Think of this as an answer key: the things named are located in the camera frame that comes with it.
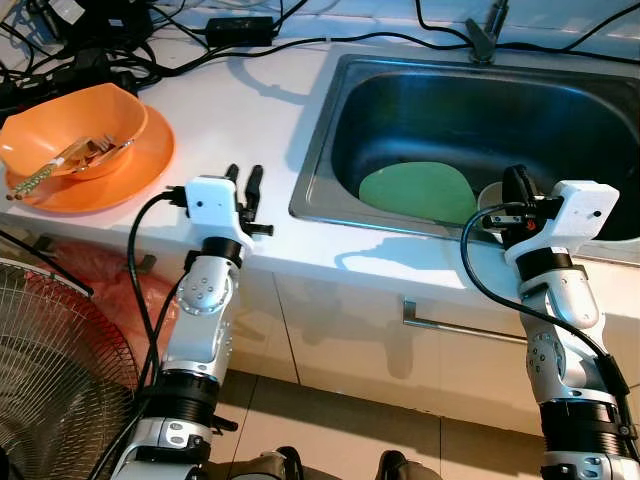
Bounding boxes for green plate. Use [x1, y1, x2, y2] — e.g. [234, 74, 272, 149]
[358, 162, 479, 226]

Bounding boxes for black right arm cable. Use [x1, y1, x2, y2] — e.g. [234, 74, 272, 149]
[460, 205, 640, 461]

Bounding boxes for orange plastic plate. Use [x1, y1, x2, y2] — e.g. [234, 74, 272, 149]
[3, 100, 176, 214]

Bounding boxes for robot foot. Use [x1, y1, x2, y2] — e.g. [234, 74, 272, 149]
[378, 450, 441, 480]
[235, 447, 301, 480]

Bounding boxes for dark metal faucet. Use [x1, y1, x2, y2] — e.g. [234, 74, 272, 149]
[468, 0, 511, 63]

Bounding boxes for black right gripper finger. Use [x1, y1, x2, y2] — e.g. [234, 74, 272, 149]
[502, 164, 536, 206]

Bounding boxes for stainless steel sink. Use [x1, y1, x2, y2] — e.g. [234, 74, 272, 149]
[290, 52, 640, 246]

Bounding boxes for white plate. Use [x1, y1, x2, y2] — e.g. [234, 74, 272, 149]
[478, 182, 511, 216]

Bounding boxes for black power strip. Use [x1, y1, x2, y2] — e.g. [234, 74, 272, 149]
[0, 45, 151, 111]

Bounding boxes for wire cage floor fan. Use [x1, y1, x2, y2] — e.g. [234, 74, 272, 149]
[0, 255, 141, 480]

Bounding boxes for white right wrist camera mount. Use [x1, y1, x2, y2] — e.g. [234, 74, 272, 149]
[505, 180, 621, 266]

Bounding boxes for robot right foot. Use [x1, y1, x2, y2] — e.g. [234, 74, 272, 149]
[378, 450, 441, 480]

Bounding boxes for dark cabinet handle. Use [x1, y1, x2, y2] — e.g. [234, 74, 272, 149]
[20, 232, 158, 274]

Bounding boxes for black charger block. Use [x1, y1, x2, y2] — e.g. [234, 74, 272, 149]
[60, 0, 156, 46]

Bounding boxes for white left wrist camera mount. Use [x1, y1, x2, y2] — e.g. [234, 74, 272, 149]
[185, 176, 247, 241]

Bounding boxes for white kitchen base cabinet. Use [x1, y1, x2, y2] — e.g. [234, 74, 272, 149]
[0, 228, 640, 441]

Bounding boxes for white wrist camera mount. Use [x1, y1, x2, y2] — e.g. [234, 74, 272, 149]
[505, 180, 621, 266]
[185, 176, 247, 241]

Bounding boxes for thin black counter cable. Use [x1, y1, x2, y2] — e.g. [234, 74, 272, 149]
[270, 28, 640, 67]

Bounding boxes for black power adapter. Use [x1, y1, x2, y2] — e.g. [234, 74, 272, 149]
[205, 15, 276, 46]

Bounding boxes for fork with patterned handle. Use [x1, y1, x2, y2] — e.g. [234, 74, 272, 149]
[5, 133, 133, 201]

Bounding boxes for red plastic bag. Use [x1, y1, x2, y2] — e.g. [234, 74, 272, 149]
[45, 238, 186, 351]

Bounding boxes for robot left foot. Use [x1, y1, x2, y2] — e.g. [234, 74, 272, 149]
[235, 447, 301, 480]

